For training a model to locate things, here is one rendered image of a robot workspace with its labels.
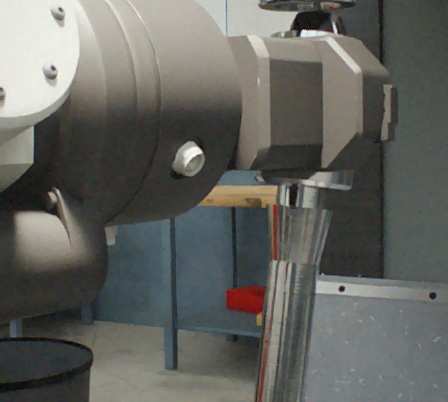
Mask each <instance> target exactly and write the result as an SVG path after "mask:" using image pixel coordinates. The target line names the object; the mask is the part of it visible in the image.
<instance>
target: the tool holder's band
mask: <svg viewBox="0 0 448 402"><path fill-rule="evenodd" d="M253 177H254V179H255V180H256V181H257V182H260V183H265V184H272V185H279V184H294V185H304V186H313V187H320V188H324V190H330V191H347V190H349V189H350V188H351V187H352V178H353V170H351V171H339V172H328V173H321V172H281V171H254V174H253Z"/></svg>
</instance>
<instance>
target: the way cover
mask: <svg viewBox="0 0 448 402"><path fill-rule="evenodd" d="M371 282H372V283H373V285H371V284H370V283H371ZM421 283H422V282H413V281H399V280H384V279H370V278H354V277H340V276H326V275H324V276H322V275H319V276H318V285H317V293H316V304H315V314H314V323H313V334H311V344H310V354H309V363H308V373H307V383H306V392H305V396H307V397H308V398H307V399H306V398H305V402H346V401H348V400H350V401H348V402H448V284H442V283H427V282H423V284H421ZM324 287H325V288H324ZM322 288H324V289H323V292H322ZM355 292H356V294H355V295H354V293H355ZM326 298H327V300H326V301H325V302H324V300H325V299H326ZM354 303H357V304H356V305H354ZM364 305H365V306H364ZM354 306H355V307H356V309H355V308H354ZM363 306H364V307H363ZM362 307H363V309H361V308H362ZM401 310H403V311H402V313H401V312H400V311H401ZM343 312H346V314H344V315H342V316H341V313H343ZM370 315H371V316H372V317H374V319H375V320H371V318H370V317H369V316H370ZM358 319H360V320H362V322H359V321H358ZM380 325H381V326H382V327H380ZM406 325H407V328H405V327H406ZM321 328H323V332H321ZM331 328H332V334H330V331H331ZM385 330H386V336H384V335H385ZM406 332H407V334H406V335H405V333H406ZM438 336H440V338H438V339H437V338H436V337H438ZM433 339H437V341H434V342H433ZM345 341H347V342H348V343H347V344H346V343H345ZM419 343H420V347H421V350H420V348H419ZM353 349H354V350H355V351H357V353H355V352H354V351H353ZM319 352H321V353H322V356H320V354H319ZM363 364H364V367H363ZM353 368H355V370H354V371H351V370H350V369H353ZM316 369H317V371H315V372H313V373H311V372H312V371H314V370H316ZM406 371H407V372H408V374H407V373H406ZM401 374H402V376H401ZM345 375H347V377H346V379H345ZM378 375H380V376H381V379H379V377H378ZM400 376H401V377H400ZM362 378H363V380H362V381H361V383H363V384H364V385H362V384H361V383H359V382H358V381H359V380H360V379H362ZM337 380H340V381H339V382H337V383H335V382H336V381H337ZM341 381H345V383H343V382H341ZM347 381H351V382H350V383H347ZM410 381H411V382H413V384H410ZM432 384H435V385H436V386H437V387H434V386H433V385H432ZM335 387H336V388H337V389H339V390H340V391H339V392H338V391H337V390H335ZM359 392H360V396H359V395H358V393H359ZM400 393H402V396H401V397H400V398H399V397H398V396H399V395H400ZM368 395H371V396H368ZM411 397H412V398H413V400H411Z"/></svg>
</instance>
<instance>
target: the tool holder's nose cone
mask: <svg viewBox="0 0 448 402"><path fill-rule="evenodd" d="M286 31H314V32H325V33H332V34H338V35H343V36H347V37H349V35H348V32H347V30H346V27H345V25H344V22H343V20H342V17H341V16H340V15H337V14H334V13H330V12H323V11H301V12H298V13H296V15H295V16H294V18H293V20H292V21H291V23H290V24H289V27H288V28H287V30H286Z"/></svg>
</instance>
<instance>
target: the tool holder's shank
mask: <svg viewBox="0 0 448 402"><path fill-rule="evenodd" d="M325 194H326V190H324V188H320V187H313V186H304V185H294V184H279V185H277V193H276V202H275V203H277V204H271V203H266V211H267V235H268V259H270V260H268V269H267V279H266V287H267V288H265V297H264V307H263V316H262V327H261V336H260V346H259V355H258V364H257V374H255V383H254V393H253V402H305V392H306V383H307V373H308V363H309V354H310V344H311V334H313V323H314V314H315V304H316V293H317V285H318V276H319V266H318V265H320V261H321V257H322V253H323V249H324V245H325V241H326V237H327V233H328V229H329V225H330V221H331V217H332V214H333V211H328V210H322V209H324V204H325Z"/></svg>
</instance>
